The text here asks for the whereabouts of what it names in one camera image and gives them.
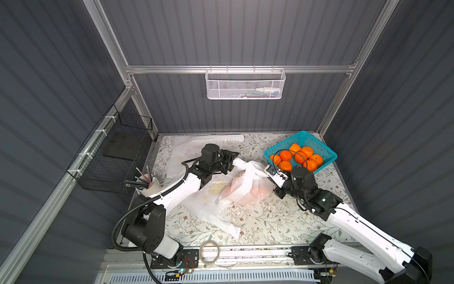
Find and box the orange mandarin centre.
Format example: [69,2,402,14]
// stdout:
[294,151,308,165]

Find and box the black wire wall basket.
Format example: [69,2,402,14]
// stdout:
[67,107,153,194]

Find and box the clear plastic bag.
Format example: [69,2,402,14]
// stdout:
[181,175,241,239]

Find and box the orange mandarin left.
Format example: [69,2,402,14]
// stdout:
[279,150,293,161]

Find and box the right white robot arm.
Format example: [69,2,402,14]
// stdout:
[266,165,433,284]

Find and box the orange mandarin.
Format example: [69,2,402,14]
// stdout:
[302,159,318,172]
[279,150,293,161]
[294,151,308,165]
[309,154,324,167]
[288,143,301,155]

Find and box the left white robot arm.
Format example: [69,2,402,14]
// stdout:
[111,144,239,265]

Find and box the orange mandarin front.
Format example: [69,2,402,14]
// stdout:
[302,159,318,172]

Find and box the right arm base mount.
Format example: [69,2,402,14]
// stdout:
[287,246,338,267]

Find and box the cartoon printed plastic bag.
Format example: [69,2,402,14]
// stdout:
[219,158,276,205]

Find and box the white pen cup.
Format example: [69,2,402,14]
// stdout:
[123,164,162,197]

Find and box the white plastic bag rear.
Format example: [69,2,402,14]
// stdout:
[166,135,244,178]

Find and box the orange mandarin top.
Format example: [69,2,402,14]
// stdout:
[288,143,301,155]

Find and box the white wire wall basket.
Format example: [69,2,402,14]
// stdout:
[205,66,286,100]

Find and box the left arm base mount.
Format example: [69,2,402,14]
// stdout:
[150,249,200,269]

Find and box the orange mandarin right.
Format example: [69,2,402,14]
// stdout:
[309,154,324,167]

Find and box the teal plastic basket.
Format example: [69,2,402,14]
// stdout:
[264,131,338,174]

